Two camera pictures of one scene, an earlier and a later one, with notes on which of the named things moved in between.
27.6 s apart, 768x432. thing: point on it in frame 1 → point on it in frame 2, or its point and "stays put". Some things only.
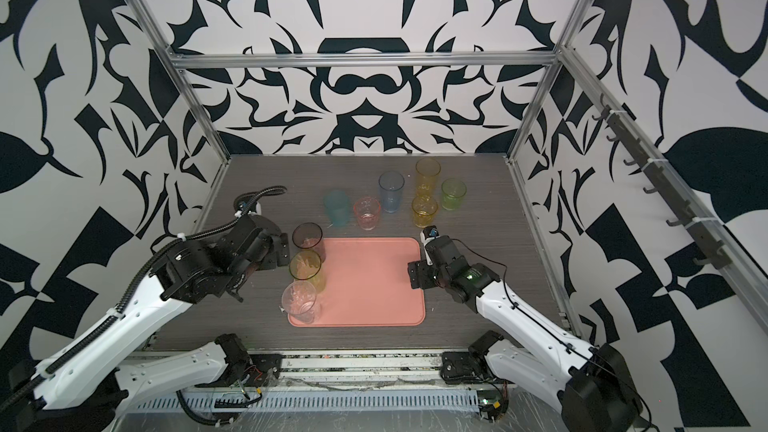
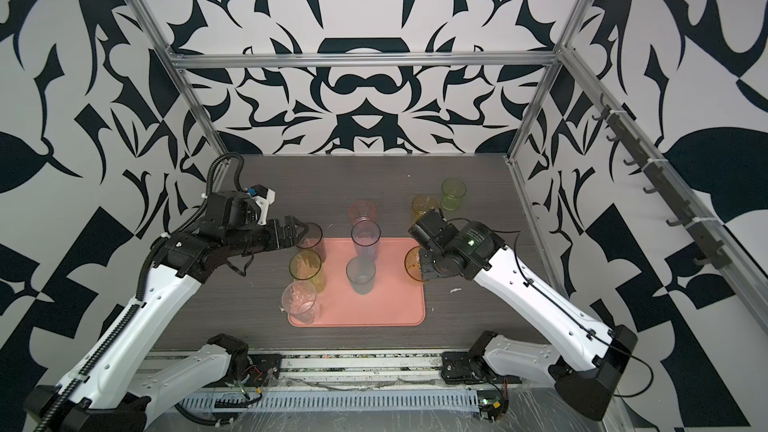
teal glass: x=337 y=203 → x=361 y=273
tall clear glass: x=298 y=300 stays put
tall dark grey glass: x=309 y=236 stays put
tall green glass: x=305 y=265 stays put
